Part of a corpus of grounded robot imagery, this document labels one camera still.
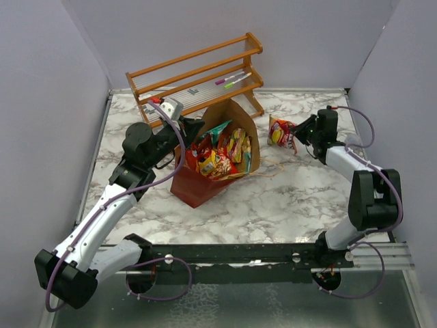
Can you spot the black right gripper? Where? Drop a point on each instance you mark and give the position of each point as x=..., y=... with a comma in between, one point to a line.
x=298, y=130

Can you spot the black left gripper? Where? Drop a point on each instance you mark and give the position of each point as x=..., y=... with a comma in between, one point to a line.
x=188, y=129

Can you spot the red fruit candy snack bag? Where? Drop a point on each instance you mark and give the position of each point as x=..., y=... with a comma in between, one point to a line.
x=281, y=133

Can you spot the teal snack bag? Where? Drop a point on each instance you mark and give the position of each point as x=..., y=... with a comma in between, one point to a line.
x=215, y=132

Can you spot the red brown paper bag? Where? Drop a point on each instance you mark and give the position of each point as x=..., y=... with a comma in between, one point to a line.
x=224, y=151

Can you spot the red Doritos chip bag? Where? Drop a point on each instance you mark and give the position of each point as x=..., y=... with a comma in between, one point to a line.
x=192, y=157

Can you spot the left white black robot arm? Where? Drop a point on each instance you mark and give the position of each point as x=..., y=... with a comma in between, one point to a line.
x=73, y=270

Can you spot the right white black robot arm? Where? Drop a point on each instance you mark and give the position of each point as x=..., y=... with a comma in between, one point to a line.
x=375, y=203

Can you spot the yellow chip bag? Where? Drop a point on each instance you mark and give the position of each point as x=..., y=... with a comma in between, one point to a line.
x=207, y=162

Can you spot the red noodle snack bag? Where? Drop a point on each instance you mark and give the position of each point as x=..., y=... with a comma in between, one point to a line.
x=224, y=168

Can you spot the gold foil snack bag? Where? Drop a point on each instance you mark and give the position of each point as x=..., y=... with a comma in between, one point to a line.
x=246, y=154

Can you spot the grey staple strip upper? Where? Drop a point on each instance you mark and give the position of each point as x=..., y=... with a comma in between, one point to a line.
x=193, y=91

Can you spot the orange wooden shelf rack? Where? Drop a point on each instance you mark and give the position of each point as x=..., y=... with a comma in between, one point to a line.
x=199, y=70

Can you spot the grey staple strips lower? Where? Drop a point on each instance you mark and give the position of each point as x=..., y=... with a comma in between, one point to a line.
x=148, y=109

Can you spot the small clear plastic cup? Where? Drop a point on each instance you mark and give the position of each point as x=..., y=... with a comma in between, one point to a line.
x=353, y=139

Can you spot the purple cap marker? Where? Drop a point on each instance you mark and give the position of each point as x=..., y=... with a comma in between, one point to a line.
x=229, y=78

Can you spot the green cap marker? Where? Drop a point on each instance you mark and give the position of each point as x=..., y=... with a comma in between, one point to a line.
x=237, y=80

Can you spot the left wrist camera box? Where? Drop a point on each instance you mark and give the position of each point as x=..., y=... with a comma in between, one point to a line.
x=167, y=107

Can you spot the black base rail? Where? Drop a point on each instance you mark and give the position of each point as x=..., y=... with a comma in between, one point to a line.
x=177, y=264

